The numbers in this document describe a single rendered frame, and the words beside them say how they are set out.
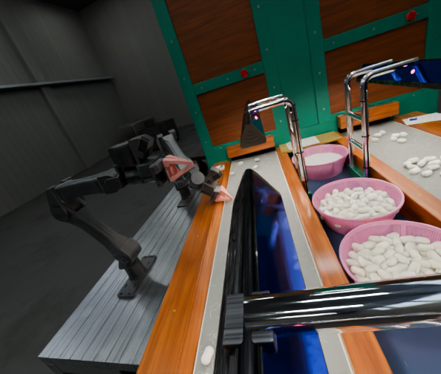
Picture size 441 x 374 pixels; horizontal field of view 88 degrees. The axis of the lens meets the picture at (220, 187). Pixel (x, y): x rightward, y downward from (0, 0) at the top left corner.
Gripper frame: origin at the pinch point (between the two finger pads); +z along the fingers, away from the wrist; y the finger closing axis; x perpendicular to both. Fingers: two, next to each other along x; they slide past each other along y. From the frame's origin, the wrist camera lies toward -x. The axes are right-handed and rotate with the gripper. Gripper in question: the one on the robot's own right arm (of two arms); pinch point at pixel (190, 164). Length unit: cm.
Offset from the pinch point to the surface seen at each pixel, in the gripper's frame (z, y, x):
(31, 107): -647, 512, -98
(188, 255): -11.1, -2.0, 30.6
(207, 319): 0.4, -22.5, 32.9
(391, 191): 56, 22, 31
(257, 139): 17.9, 12.2, 0.8
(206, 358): 3.2, -31.9, 30.9
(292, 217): 23.5, 15.7, 32.3
